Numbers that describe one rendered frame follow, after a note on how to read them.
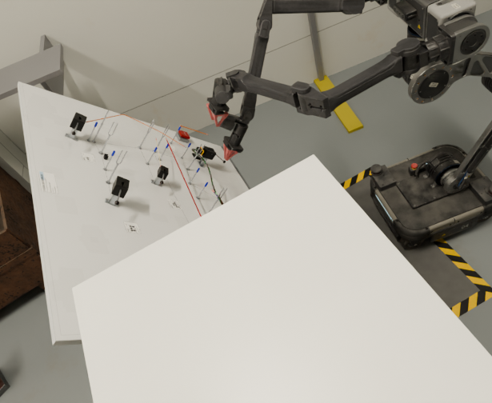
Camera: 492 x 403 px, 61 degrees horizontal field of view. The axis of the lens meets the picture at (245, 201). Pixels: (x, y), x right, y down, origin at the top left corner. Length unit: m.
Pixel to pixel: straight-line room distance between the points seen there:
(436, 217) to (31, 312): 2.86
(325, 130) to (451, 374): 2.99
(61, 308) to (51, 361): 2.19
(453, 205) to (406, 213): 0.26
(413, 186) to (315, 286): 2.13
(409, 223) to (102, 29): 2.41
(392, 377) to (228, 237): 0.33
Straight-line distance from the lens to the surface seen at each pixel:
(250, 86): 1.70
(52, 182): 1.42
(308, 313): 0.64
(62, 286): 1.13
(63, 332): 1.05
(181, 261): 0.74
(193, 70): 3.53
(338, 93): 1.48
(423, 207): 2.68
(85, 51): 3.40
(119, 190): 1.38
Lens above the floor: 2.44
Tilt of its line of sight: 50 degrees down
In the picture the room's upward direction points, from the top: 25 degrees counter-clockwise
